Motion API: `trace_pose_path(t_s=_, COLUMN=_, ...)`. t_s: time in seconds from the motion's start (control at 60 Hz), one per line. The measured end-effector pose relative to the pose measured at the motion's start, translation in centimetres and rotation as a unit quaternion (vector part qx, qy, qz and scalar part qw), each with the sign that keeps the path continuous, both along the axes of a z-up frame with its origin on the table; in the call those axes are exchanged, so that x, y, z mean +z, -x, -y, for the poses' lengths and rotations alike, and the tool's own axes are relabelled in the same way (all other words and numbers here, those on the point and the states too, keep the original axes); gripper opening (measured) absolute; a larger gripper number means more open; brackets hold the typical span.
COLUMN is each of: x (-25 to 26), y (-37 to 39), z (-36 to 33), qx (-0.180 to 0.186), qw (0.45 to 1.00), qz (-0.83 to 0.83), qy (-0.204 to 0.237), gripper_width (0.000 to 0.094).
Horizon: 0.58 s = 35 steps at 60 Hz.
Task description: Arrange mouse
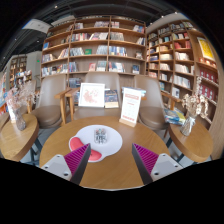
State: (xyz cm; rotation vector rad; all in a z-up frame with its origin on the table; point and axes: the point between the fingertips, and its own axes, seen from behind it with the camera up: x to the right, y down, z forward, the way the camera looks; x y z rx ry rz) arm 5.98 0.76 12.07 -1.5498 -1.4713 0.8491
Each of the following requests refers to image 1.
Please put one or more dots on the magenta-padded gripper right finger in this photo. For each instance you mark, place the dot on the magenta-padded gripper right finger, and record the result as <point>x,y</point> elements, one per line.
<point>148,159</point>

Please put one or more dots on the round wooden side table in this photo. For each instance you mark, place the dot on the round wooden side table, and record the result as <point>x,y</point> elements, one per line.
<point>16,140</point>
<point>193,145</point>

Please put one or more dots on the glass vase with dried flowers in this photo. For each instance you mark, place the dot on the glass vase with dried flowers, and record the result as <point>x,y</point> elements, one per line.
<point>20,121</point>
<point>188,125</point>

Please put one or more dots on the transparent computer mouse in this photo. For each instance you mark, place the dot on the transparent computer mouse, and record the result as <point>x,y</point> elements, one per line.
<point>100,136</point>

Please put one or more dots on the white sign on wooden base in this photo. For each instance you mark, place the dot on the white sign on wooden base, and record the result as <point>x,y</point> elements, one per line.
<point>130,105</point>

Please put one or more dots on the white mouse pad red wrist rest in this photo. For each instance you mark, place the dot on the white mouse pad red wrist rest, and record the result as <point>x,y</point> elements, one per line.
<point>111,146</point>

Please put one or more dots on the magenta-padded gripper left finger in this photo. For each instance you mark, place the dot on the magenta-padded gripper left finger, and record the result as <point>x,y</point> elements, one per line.
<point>75,159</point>

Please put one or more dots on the dark cover book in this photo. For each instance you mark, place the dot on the dark cover book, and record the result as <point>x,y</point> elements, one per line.
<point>111,98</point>

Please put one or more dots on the tall wooden bookshelf unit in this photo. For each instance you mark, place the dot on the tall wooden bookshelf unit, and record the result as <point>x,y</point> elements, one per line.
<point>176,60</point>

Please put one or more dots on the wide wooden bookshelf unit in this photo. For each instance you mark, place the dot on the wide wooden bookshelf unit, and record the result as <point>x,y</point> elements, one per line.
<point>100,46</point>

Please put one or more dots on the distant wooden bookshelf unit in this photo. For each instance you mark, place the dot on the distant wooden bookshelf unit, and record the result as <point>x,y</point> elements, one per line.
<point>18,68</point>

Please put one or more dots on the stack of colourful books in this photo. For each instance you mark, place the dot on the stack of colourful books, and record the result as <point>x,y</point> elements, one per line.
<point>174,116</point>

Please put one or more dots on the white framed picture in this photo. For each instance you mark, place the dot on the white framed picture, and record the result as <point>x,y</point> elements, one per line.
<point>91,95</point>

